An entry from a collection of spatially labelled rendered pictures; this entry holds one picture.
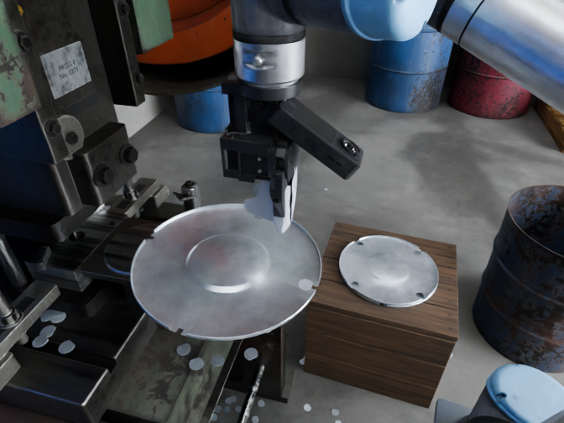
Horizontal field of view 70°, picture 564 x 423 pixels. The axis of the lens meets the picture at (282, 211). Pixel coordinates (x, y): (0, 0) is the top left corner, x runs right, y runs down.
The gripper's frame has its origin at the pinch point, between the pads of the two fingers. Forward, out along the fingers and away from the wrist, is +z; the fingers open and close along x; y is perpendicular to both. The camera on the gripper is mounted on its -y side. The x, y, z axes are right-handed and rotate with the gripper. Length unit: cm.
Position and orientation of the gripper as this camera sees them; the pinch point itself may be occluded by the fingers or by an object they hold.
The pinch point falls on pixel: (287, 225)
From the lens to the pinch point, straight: 55.8
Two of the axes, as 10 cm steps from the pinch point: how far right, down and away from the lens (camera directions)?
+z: 0.0, 8.1, 5.9
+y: -9.6, -1.6, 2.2
